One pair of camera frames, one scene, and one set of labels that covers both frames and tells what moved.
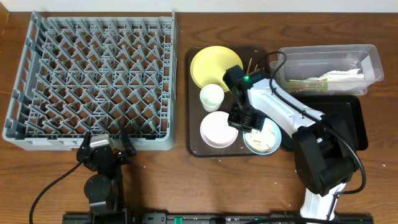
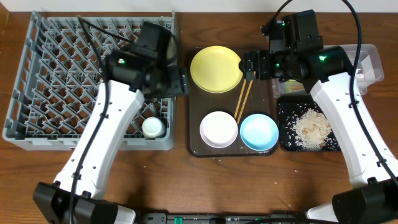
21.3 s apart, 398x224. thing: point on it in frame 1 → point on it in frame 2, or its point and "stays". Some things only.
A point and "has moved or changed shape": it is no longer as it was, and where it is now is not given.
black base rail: (180, 217) stays
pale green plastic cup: (211, 96) → (151, 127)
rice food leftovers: (262, 141) has moved or changed shape
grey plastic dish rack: (96, 74) stays
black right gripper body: (245, 119) → (267, 67)
